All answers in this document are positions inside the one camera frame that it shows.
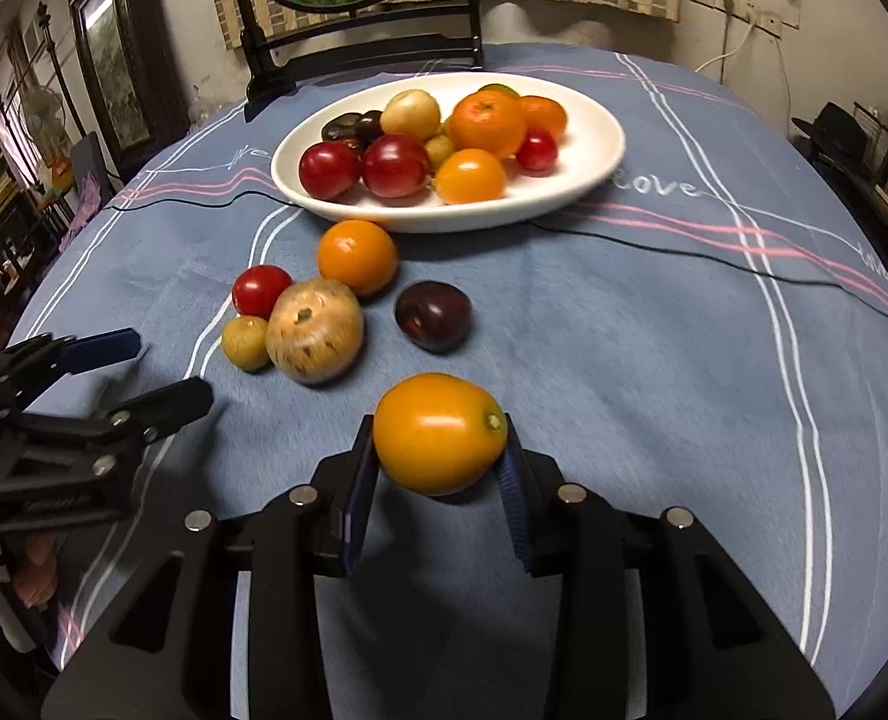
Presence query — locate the blue striped tablecloth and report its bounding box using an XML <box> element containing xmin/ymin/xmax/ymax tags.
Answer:
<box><xmin>9</xmin><ymin>41</ymin><xmax>888</xmax><ymax>720</ymax></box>

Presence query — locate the small yellow fruit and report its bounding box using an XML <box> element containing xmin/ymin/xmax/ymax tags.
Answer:
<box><xmin>221</xmin><ymin>315</ymin><xmax>271</xmax><ymax>373</ymax></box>
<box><xmin>423</xmin><ymin>133</ymin><xmax>456</xmax><ymax>173</ymax></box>

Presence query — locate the small orange citrus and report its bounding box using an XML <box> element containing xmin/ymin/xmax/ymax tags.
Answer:
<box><xmin>517</xmin><ymin>95</ymin><xmax>569</xmax><ymax>142</ymax></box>

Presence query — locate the large mandarin orange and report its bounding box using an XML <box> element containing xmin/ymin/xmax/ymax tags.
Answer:
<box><xmin>450</xmin><ymin>90</ymin><xmax>527</xmax><ymax>160</ymax></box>

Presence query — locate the smooth orange tomato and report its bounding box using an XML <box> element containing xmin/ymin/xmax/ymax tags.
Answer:
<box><xmin>434</xmin><ymin>148</ymin><xmax>509</xmax><ymax>206</ymax></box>

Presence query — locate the yellow round potato fruit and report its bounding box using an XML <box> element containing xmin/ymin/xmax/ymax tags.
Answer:
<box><xmin>379</xmin><ymin>89</ymin><xmax>443</xmax><ymax>142</ymax></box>

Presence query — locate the person's left hand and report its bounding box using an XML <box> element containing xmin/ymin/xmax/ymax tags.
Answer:
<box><xmin>9</xmin><ymin>532</ymin><xmax>62</xmax><ymax>608</ymax></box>

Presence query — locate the brown-speckled pepino melon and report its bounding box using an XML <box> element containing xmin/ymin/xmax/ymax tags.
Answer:
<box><xmin>265</xmin><ymin>278</ymin><xmax>365</xmax><ymax>386</ymax></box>

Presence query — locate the white oval plate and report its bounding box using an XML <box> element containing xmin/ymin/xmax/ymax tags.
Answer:
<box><xmin>271</xmin><ymin>73</ymin><xmax>626</xmax><ymax>234</ymax></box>

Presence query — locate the black cable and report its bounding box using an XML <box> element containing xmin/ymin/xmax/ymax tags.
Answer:
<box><xmin>106</xmin><ymin>187</ymin><xmax>888</xmax><ymax>332</ymax></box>

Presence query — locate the dark brown jujube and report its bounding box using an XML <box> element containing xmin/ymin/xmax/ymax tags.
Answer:
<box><xmin>321</xmin><ymin>114</ymin><xmax>362</xmax><ymax>147</ymax></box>

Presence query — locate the orange tomato with green stem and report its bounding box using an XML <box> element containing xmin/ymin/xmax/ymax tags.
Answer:
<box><xmin>373</xmin><ymin>373</ymin><xmax>509</xmax><ymax>497</ymax></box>

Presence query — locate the white power cable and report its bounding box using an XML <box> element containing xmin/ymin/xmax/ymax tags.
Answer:
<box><xmin>695</xmin><ymin>7</ymin><xmax>756</xmax><ymax>87</ymax></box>

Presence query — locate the white electric fan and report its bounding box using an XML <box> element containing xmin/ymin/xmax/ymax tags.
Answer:
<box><xmin>20</xmin><ymin>86</ymin><xmax>66</xmax><ymax>140</ymax></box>

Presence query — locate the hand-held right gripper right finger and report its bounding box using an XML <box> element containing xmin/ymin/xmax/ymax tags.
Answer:
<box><xmin>493</xmin><ymin>420</ymin><xmax>839</xmax><ymax>720</ymax></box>

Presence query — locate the round orange citrus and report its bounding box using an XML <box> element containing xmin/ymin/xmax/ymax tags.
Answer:
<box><xmin>317</xmin><ymin>219</ymin><xmax>400</xmax><ymax>298</ymax></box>

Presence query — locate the large red tomato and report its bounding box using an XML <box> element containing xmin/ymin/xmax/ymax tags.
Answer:
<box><xmin>361</xmin><ymin>133</ymin><xmax>431</xmax><ymax>199</ymax></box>

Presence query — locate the black hat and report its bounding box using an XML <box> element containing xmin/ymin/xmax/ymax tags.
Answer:
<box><xmin>791</xmin><ymin>103</ymin><xmax>876</xmax><ymax>166</ymax></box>

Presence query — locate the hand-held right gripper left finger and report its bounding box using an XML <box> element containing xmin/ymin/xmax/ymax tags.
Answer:
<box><xmin>39</xmin><ymin>414</ymin><xmax>377</xmax><ymax>720</ymax></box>

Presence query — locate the white power strip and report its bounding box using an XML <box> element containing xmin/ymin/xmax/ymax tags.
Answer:
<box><xmin>721</xmin><ymin>0</ymin><xmax>801</xmax><ymax>35</ymax></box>

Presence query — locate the black round screen stand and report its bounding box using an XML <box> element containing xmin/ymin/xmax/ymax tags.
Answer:
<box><xmin>223</xmin><ymin>0</ymin><xmax>486</xmax><ymax>123</ymax></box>

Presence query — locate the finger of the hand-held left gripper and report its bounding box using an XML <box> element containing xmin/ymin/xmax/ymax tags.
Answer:
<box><xmin>0</xmin><ymin>328</ymin><xmax>143</xmax><ymax>421</ymax></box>
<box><xmin>16</xmin><ymin>377</ymin><xmax>214</xmax><ymax>478</ymax></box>

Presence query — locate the dark purple plum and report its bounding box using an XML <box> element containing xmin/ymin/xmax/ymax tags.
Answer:
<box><xmin>394</xmin><ymin>280</ymin><xmax>473</xmax><ymax>354</ymax></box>

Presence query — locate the dark wooden framed picture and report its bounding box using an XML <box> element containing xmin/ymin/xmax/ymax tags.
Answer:
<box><xmin>65</xmin><ymin>0</ymin><xmax>190</xmax><ymax>155</ymax></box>

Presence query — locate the red cherry tomato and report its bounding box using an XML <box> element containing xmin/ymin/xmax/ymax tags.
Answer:
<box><xmin>232</xmin><ymin>265</ymin><xmax>295</xmax><ymax>320</ymax></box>
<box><xmin>516</xmin><ymin>127</ymin><xmax>560</xmax><ymax>172</ymax></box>

